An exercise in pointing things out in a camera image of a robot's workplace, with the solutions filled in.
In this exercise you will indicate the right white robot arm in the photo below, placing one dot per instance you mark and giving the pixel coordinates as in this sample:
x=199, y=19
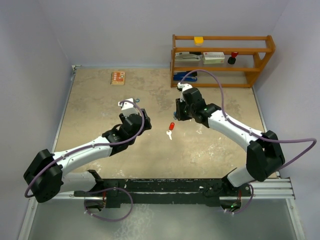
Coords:
x=264, y=155

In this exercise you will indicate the white stapler on shelf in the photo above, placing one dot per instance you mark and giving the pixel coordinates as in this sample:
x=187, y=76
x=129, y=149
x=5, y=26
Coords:
x=187, y=56

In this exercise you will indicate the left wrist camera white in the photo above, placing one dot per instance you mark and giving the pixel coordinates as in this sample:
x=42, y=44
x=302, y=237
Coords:
x=127, y=107

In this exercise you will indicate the red tag key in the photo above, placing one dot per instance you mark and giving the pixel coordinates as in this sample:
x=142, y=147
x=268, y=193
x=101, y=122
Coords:
x=169, y=131

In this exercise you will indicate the wooden shelf rack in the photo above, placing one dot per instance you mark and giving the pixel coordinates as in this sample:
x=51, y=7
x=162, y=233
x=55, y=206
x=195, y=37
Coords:
x=241, y=54

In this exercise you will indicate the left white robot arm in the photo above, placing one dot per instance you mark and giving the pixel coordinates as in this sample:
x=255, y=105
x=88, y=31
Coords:
x=52, y=173

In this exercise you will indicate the white cardboard box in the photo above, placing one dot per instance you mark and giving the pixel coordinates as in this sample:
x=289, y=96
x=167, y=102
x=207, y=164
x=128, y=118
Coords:
x=213, y=57

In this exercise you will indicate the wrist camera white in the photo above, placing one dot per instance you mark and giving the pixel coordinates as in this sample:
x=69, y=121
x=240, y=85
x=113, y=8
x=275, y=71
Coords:
x=183, y=86
x=127, y=107

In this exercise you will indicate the black base frame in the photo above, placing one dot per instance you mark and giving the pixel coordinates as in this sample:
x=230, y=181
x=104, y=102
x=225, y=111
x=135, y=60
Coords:
x=211, y=192

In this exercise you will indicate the red black stamp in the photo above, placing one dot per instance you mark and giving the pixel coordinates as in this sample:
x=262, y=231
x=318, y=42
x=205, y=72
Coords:
x=232, y=59

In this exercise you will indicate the small spiral notebook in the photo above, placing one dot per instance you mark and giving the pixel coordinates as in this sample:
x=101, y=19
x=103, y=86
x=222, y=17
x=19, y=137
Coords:
x=117, y=78

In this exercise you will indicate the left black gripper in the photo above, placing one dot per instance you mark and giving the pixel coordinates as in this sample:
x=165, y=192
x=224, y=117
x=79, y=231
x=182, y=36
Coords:
x=145, y=125

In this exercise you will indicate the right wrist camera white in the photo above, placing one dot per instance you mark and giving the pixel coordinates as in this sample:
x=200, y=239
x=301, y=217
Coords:
x=183, y=86

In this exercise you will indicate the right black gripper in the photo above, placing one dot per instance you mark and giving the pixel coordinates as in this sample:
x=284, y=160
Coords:
x=180, y=115

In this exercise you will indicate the blue stapler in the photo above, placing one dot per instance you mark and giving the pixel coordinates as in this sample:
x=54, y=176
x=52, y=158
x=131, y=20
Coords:
x=192, y=77

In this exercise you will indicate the yellow block on shelf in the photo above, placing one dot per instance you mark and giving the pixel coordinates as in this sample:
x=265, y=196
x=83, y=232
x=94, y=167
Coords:
x=198, y=40

